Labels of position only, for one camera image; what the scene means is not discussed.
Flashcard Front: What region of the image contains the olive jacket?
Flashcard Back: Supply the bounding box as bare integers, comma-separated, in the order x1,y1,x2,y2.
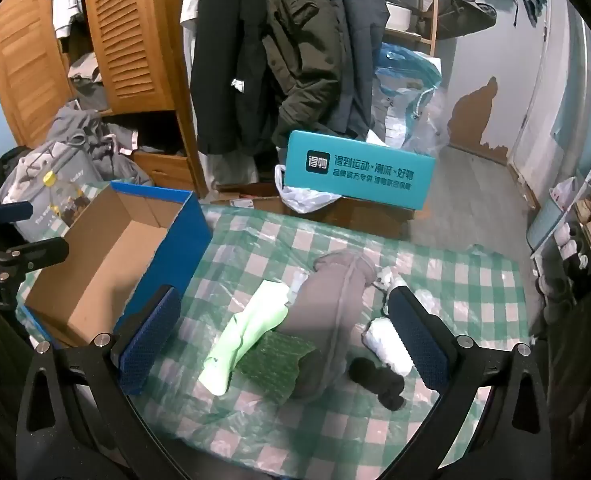
262,0,343,148

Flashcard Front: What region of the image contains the green checked tablecloth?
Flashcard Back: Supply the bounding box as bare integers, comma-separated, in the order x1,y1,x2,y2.
15,180,531,480

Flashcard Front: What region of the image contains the dark grey coat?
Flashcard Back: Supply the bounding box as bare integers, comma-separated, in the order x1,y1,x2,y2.
320,0,389,141

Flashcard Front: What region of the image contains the yellow cap plastic bottle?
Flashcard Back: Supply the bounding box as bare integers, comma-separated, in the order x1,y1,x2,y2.
42,171,88,226

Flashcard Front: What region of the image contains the small white plastic bag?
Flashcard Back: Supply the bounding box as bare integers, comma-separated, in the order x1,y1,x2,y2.
550,177,581,206

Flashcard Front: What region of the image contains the light green sock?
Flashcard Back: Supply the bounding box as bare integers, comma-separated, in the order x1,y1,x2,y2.
199,281,291,396

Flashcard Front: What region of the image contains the blue trimmed storage bag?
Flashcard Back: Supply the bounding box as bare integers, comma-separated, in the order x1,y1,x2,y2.
373,42,443,151

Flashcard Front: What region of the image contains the clear plastic bag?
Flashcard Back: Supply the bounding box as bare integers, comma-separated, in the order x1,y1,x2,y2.
405,87,451,161

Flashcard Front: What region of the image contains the wooden louvered wardrobe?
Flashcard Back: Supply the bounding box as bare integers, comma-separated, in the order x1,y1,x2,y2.
0,0,211,198

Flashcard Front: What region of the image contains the wooden shelf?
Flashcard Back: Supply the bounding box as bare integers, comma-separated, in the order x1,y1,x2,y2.
383,0,456,56

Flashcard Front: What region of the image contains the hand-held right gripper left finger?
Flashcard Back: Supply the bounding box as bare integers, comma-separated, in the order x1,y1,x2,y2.
15,284,183,480

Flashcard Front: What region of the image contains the black coat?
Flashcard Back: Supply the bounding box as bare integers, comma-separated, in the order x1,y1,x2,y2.
190,0,276,156

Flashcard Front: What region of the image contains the flat brown cardboard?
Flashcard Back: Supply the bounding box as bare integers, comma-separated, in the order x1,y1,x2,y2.
215,185,416,241

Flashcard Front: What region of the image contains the pair of white shoes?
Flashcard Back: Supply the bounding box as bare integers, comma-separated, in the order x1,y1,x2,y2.
553,222,589,271

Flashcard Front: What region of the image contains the white patterned plastic bag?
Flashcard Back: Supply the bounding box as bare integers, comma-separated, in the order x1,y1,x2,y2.
373,266,443,318

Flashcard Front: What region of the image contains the white shirt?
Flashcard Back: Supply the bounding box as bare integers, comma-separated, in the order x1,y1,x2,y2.
52,0,93,53
178,0,216,91

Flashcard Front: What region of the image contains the olive backpack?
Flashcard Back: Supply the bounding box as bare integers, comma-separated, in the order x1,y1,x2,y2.
438,0,496,41

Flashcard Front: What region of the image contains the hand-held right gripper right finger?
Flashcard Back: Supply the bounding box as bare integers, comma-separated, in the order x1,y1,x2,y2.
386,287,551,480

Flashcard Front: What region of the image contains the black sock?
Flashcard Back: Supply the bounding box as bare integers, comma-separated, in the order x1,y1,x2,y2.
348,357,406,411

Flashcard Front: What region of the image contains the pile of grey clothes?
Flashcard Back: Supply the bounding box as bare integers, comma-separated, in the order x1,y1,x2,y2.
68,52,111,111

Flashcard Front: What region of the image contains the long grey fleece cloth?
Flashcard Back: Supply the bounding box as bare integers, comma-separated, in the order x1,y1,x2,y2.
275,250,379,398

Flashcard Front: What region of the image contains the grey hoodie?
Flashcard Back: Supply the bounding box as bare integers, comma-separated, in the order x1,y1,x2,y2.
48,100,153,186

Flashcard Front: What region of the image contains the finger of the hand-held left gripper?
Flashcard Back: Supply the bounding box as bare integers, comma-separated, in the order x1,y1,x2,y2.
0,237,70,275
0,199,35,227

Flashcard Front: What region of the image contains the light blue cabinet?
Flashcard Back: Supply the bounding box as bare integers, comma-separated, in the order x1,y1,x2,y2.
528,195,576,256

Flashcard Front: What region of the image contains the blue cardboard box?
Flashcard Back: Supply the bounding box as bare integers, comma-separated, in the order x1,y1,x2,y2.
22,181,213,348

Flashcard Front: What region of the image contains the teal printed box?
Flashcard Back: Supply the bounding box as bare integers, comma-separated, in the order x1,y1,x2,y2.
282,130,436,211

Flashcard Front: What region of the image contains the white container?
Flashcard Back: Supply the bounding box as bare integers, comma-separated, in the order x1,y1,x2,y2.
385,2,411,33

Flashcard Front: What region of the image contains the teal garment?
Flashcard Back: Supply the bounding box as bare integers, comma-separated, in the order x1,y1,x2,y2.
520,0,546,26

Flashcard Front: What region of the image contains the green glitter cloth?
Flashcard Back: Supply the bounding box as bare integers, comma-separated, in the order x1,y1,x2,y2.
238,327,316,402

